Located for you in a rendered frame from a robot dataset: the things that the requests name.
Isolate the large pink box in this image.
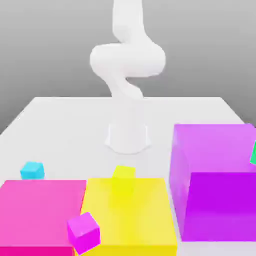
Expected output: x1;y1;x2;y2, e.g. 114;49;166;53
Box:
0;179;88;256

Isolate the small cyan cube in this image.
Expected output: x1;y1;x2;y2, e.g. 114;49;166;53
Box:
19;161;46;180

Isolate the small yellow cube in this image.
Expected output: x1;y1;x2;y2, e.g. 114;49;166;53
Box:
111;165;137;198

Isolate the large yellow box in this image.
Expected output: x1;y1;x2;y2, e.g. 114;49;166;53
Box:
73;177;178;256

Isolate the small magenta cube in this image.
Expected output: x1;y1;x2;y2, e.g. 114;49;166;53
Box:
66;211;101;256

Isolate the small green cube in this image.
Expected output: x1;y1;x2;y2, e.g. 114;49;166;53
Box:
249;140;256;166

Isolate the large purple box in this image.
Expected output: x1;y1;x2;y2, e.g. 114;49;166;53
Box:
169;123;256;243

